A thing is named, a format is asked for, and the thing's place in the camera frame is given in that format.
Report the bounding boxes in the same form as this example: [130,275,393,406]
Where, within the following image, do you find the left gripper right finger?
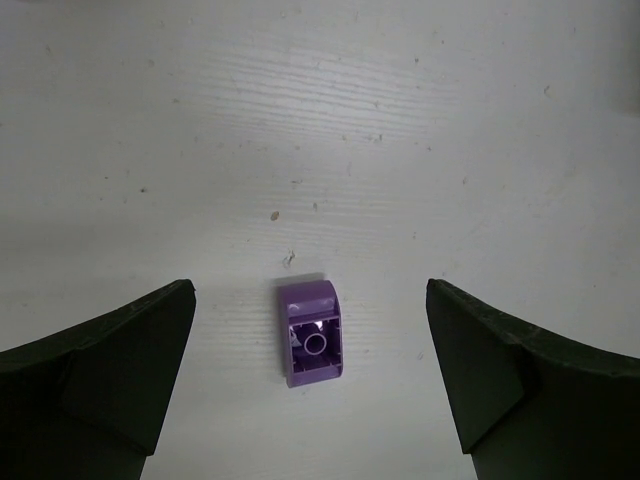
[426,279,639,479]

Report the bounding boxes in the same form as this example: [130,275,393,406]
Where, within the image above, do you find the purple sloped lego brick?
[276,279,344,388]

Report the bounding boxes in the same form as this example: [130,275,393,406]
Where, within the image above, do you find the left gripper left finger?
[1,279,196,479]

